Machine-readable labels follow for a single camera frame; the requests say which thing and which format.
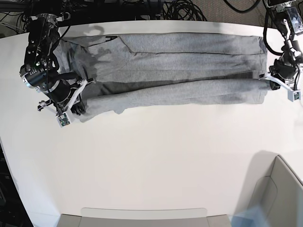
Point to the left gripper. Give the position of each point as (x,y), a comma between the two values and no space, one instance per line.
(284,70)

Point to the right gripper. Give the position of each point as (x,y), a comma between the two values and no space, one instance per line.
(64,91)

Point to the grey T-shirt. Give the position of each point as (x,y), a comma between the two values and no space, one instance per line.
(133,70)

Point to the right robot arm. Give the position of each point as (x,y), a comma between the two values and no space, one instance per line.
(41,68)

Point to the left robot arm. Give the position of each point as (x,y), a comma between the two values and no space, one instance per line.
(285,16)

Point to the grey bin right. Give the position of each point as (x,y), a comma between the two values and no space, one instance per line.
(281,194)

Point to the grey bin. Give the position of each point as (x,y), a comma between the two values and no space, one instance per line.
(281,194)
(92,217)

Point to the grey bin front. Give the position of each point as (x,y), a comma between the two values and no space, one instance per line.
(92,217)

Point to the blue cloth in bin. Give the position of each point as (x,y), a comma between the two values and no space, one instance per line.
(255,216)

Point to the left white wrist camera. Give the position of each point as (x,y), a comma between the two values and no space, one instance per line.
(293,94)

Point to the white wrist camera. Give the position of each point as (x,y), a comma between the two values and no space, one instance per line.
(293,94)
(67,117)

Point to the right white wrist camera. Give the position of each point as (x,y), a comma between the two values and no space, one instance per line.
(67,117)

